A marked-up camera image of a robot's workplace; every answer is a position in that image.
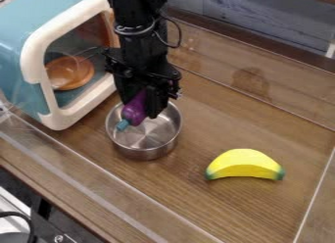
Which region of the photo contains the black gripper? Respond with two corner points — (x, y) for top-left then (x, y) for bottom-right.
(102, 48), (182, 119)

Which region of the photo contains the purple toy eggplant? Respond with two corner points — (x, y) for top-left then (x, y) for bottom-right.
(116, 90), (147, 131)

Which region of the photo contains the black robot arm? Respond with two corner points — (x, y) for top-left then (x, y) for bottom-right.
(103, 0), (182, 119)

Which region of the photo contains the orange plate inside microwave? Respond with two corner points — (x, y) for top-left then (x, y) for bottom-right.
(46, 56), (95, 91)

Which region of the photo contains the blue toy microwave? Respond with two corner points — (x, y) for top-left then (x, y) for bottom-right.
(0, 0), (118, 130)

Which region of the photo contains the yellow toy banana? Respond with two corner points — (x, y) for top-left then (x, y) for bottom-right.
(206, 149), (286, 180)

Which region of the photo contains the black device bottom left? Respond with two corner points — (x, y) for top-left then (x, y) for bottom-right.
(0, 211), (96, 243)

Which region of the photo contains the silver pot with handle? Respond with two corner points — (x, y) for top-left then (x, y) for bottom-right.
(104, 102), (182, 161)

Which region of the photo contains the black cable bottom left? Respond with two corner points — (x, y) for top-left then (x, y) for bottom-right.
(0, 211), (38, 243)

